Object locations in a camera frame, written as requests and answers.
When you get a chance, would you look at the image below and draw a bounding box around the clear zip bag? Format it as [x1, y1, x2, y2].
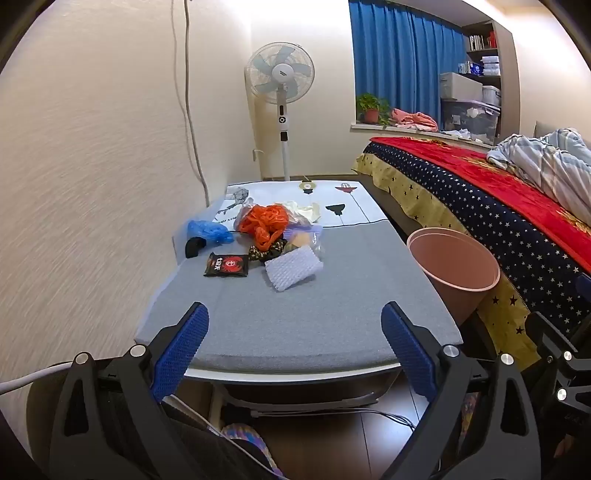
[284, 224, 326, 259]

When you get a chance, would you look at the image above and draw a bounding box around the pink folded cloth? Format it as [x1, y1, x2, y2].
[388, 108, 439, 133]

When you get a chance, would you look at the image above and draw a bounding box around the white cable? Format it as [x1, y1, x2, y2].
[0, 362, 75, 395]

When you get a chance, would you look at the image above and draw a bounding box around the white ribbed foam sheet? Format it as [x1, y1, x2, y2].
[264, 244, 322, 292]

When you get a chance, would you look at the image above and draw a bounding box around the wooden bookshelf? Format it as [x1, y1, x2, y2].
[462, 21, 515, 144]

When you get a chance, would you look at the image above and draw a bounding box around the beige cardboard box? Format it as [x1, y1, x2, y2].
[438, 71, 484, 102]

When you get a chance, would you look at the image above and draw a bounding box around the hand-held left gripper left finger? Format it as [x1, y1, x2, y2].
[48, 301, 222, 480]

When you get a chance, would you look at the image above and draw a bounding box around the crumpled clear plastic bag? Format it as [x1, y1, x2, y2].
[233, 198, 257, 232]

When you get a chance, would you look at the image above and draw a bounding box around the bed with starry blanket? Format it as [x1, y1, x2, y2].
[353, 141, 591, 370]

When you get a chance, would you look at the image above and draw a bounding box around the orange plastic bag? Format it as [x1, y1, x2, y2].
[239, 203, 289, 252]

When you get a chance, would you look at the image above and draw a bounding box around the blue plastic bag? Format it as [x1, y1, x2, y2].
[187, 219, 235, 245]

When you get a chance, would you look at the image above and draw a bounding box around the red floral blanket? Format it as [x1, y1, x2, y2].
[369, 136, 591, 278]

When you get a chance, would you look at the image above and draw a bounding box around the potted green plant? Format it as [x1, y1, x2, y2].
[355, 93, 392, 126]

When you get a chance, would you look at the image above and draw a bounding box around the grey wall cable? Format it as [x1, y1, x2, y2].
[171, 0, 211, 206]

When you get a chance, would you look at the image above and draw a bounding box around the grey felt table mat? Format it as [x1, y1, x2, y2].
[134, 217, 464, 372]

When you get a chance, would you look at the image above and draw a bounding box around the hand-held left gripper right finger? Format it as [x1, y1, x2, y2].
[381, 301, 543, 480]

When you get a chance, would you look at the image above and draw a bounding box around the white standing fan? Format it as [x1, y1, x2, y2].
[244, 41, 316, 183]

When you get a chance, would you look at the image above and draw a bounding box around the black yellow wrapper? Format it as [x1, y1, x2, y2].
[249, 237, 289, 264]

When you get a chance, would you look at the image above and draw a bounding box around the pink plastic bin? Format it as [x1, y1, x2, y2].
[406, 227, 501, 324]

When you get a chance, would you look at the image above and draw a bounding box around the folding table frame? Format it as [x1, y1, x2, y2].
[185, 362, 416, 418]

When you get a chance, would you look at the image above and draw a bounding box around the white printed table cloth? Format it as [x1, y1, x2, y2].
[215, 180, 391, 229]

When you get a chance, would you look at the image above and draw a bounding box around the black red snack packet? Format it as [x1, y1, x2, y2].
[203, 252, 250, 278]

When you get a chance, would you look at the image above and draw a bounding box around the blue striped quilt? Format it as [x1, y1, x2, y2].
[487, 128, 591, 213]

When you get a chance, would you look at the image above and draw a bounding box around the large clear storage box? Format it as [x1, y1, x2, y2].
[440, 98, 502, 144]

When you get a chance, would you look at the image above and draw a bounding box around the blue curtain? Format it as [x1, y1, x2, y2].
[348, 0, 467, 132]

